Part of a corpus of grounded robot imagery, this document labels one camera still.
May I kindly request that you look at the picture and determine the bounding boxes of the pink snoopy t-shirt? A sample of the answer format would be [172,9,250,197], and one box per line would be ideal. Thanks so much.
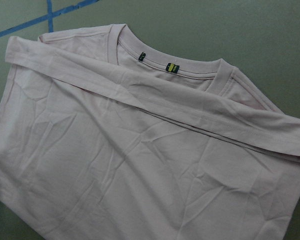
[0,24,300,240]

